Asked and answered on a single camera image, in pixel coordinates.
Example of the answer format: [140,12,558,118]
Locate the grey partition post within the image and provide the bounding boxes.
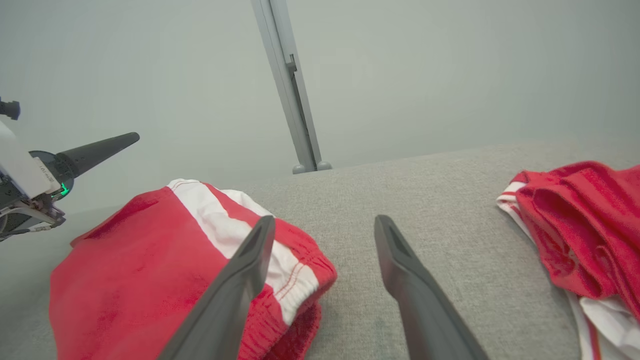
[250,0,333,175]

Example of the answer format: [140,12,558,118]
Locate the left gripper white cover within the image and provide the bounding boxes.
[0,120,141,242]

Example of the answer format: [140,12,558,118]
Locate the red shorts with white stripe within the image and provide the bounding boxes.
[49,178,338,360]

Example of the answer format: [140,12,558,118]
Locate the red basketball jersey number 23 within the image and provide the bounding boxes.
[497,160,640,360]

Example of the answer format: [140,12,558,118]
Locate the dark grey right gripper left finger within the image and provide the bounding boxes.
[157,215,277,360]

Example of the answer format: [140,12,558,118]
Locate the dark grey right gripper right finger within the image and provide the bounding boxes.
[374,215,489,360]

